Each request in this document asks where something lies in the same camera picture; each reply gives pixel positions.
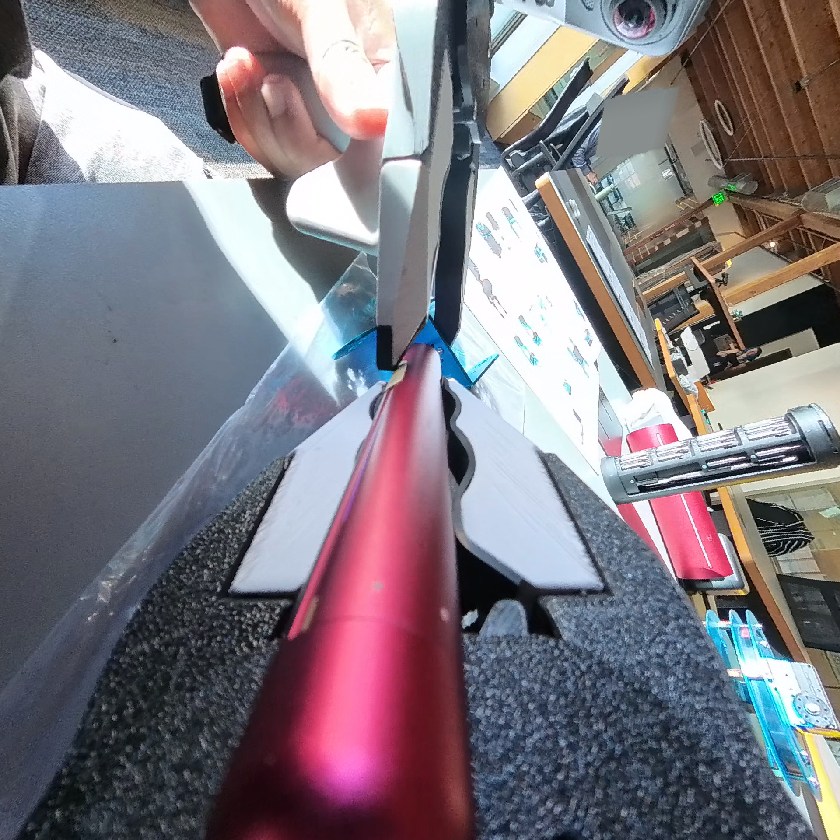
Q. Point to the blue round metal base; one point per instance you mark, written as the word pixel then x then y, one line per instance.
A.
pixel 801 696

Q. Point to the person's left hand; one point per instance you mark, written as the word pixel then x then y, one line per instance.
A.
pixel 302 66

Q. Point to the printed instruction manual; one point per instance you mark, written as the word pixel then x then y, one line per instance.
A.
pixel 538 302

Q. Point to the clear plastic bag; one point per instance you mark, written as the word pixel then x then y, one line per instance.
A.
pixel 197 499

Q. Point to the red cylinder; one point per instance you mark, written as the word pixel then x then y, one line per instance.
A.
pixel 683 512

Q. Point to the red electric screwdriver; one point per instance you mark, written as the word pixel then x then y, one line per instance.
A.
pixel 381 630

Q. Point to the wooden table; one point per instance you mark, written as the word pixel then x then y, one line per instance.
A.
pixel 578 250

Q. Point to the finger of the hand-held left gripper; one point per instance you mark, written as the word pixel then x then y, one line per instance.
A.
pixel 466 92
pixel 414 131

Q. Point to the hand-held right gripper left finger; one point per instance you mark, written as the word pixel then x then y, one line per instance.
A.
pixel 295 525

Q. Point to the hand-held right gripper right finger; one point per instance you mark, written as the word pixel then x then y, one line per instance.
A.
pixel 525 519

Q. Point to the black ribbed cylinder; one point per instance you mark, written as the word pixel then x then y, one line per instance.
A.
pixel 722 453

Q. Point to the white crumpled plastic bag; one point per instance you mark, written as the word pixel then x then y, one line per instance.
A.
pixel 654 410

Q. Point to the blue metal bracket assembly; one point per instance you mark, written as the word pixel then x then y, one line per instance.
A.
pixel 453 355

